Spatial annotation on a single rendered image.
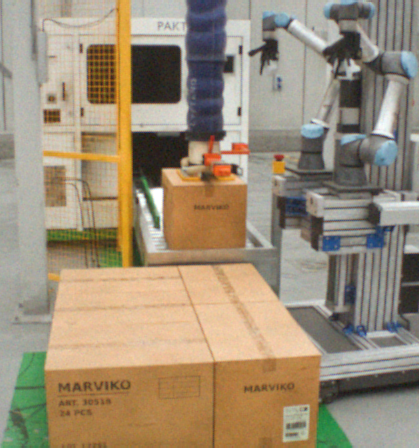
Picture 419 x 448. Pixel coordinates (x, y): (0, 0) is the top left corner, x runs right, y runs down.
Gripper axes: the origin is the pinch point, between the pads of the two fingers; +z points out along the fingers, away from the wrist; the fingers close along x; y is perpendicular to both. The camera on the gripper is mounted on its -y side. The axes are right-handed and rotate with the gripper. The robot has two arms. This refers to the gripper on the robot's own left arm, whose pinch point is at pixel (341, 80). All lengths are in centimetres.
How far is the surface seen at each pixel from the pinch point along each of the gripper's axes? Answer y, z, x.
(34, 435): -131, 152, 10
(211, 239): -33, 87, 84
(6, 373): -145, 152, 76
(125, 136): -70, 38, 156
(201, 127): -35, 28, 102
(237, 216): -19, 75, 83
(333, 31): 150, -40, 344
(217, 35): -27, -21, 101
